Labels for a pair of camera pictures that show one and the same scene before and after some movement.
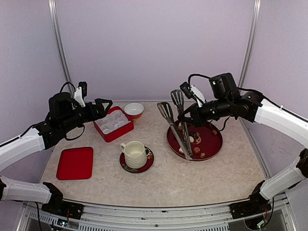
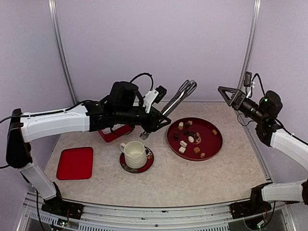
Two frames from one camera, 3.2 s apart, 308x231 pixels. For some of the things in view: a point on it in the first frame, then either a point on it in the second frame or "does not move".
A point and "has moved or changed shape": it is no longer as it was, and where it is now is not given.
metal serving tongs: (176, 125) has moved or changed shape
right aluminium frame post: (250, 39) does not move
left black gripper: (101, 113) to (155, 116)
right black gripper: (197, 119) to (237, 100)
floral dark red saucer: (150, 158) does not move
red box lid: (75, 163) does not move
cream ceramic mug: (134, 153) does not move
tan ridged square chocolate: (197, 150) does not move
